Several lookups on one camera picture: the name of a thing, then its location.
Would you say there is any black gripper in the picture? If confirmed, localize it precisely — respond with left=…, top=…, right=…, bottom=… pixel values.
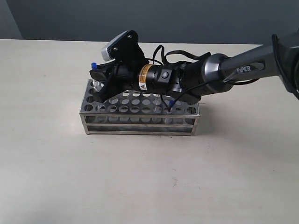
left=89, top=63, right=185, bottom=102

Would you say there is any blue-capped tube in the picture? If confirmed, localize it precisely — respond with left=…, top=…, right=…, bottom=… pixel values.
left=91, top=63, right=102, bottom=92
left=164, top=100, right=173, bottom=124

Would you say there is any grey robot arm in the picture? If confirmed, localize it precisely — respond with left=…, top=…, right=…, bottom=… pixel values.
left=90, top=30, right=299, bottom=103

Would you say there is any stainless steel test tube rack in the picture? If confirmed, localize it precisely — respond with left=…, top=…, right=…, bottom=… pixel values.
left=79, top=79, right=200, bottom=136

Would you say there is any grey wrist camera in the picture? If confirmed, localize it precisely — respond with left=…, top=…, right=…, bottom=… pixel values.
left=101, top=30, right=145, bottom=62

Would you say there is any black cable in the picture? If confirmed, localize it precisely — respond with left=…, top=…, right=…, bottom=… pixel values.
left=152, top=44, right=262, bottom=112

